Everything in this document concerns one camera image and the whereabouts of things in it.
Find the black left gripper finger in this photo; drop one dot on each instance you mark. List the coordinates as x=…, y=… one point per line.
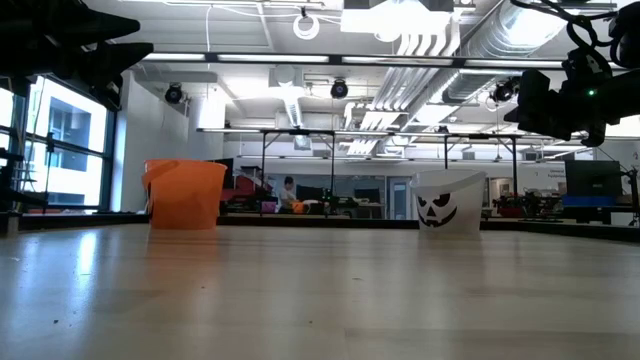
x=107, y=25
x=122, y=57

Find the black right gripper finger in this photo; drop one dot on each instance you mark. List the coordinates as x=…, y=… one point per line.
x=542, y=127
x=535, y=92

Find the white jack-o-lantern bucket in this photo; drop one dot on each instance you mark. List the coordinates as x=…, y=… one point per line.
x=465, y=210

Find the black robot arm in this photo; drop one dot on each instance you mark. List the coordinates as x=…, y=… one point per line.
x=340, y=202
x=530, y=205

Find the black computer monitor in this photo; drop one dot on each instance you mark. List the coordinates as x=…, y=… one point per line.
x=592, y=177
x=229, y=172

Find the blue desk panel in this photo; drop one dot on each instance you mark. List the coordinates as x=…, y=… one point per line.
x=595, y=201

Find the dark framed window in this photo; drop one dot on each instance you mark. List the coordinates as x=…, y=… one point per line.
x=75, y=140

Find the black tripod stand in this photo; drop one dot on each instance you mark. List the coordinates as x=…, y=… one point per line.
x=49, y=145

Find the orange plastic bucket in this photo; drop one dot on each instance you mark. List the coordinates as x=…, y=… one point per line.
x=190, y=200

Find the white ceiling light panel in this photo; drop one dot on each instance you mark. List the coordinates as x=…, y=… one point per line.
x=395, y=17

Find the red cabinet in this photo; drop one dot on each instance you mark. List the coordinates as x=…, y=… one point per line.
x=242, y=190

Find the overhead beam with light strips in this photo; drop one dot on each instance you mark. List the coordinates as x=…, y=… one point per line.
x=336, y=59

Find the purple bin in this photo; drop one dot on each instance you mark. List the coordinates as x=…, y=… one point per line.
x=269, y=206

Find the person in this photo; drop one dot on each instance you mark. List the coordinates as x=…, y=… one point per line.
x=287, y=192

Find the orange bin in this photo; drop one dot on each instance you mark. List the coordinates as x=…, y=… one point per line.
x=298, y=207

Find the black camera on boom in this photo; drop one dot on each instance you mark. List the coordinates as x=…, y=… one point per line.
x=502, y=91

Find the black workstation frame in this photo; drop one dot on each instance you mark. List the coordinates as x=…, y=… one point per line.
x=514, y=150
x=263, y=150

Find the silver ventilation duct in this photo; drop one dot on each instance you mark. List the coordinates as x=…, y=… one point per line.
x=525, y=30

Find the black hanging camera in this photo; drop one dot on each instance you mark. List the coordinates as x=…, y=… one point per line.
x=339, y=90
x=173, y=95

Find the black aluminium table frame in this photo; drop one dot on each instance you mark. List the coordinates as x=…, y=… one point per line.
x=250, y=220

